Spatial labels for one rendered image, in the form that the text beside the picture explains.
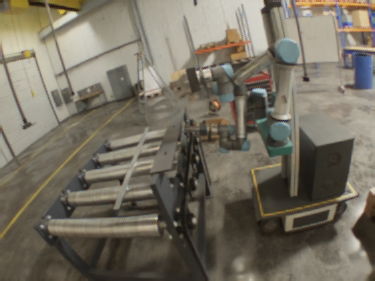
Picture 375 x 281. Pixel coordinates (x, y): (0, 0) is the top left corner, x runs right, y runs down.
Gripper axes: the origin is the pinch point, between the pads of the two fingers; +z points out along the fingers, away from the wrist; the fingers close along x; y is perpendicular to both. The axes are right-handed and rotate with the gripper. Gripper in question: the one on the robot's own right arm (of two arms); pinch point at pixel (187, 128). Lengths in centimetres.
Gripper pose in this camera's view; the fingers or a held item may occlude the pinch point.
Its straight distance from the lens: 140.6
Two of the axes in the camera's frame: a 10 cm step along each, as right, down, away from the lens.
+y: 0.0, -8.9, -4.5
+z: -10.0, -0.3, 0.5
